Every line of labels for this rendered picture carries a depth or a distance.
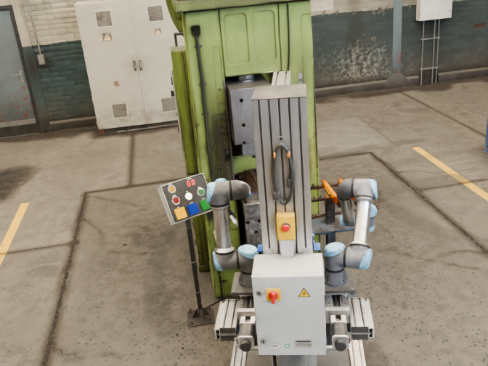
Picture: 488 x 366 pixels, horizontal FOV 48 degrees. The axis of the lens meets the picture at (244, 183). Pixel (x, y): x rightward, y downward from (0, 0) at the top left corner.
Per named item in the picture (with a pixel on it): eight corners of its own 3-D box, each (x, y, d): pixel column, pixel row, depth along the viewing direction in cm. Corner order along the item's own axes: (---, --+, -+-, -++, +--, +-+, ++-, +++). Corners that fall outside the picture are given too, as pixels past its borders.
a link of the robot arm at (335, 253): (326, 258, 326) (325, 239, 321) (348, 261, 322) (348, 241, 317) (322, 269, 316) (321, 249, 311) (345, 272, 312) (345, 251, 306)
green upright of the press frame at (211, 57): (245, 293, 459) (218, 7, 369) (215, 298, 456) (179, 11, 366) (238, 266, 499) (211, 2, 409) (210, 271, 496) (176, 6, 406)
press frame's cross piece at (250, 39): (281, 71, 392) (277, 1, 373) (224, 78, 388) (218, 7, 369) (269, 60, 432) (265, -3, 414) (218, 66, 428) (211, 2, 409)
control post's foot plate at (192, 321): (216, 323, 426) (214, 314, 422) (187, 328, 423) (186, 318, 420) (213, 307, 446) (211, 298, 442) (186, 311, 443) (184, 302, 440)
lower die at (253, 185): (273, 197, 413) (272, 186, 410) (247, 200, 411) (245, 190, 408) (262, 176, 452) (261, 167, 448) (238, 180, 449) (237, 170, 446)
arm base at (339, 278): (348, 287, 315) (348, 271, 311) (322, 287, 317) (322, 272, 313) (346, 272, 329) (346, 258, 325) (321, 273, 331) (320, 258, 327)
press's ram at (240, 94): (287, 138, 397) (284, 83, 381) (234, 145, 393) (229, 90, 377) (275, 122, 435) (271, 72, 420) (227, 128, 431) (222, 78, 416)
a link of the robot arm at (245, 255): (261, 271, 319) (258, 251, 314) (237, 274, 319) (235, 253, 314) (259, 261, 330) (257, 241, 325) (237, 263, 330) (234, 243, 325)
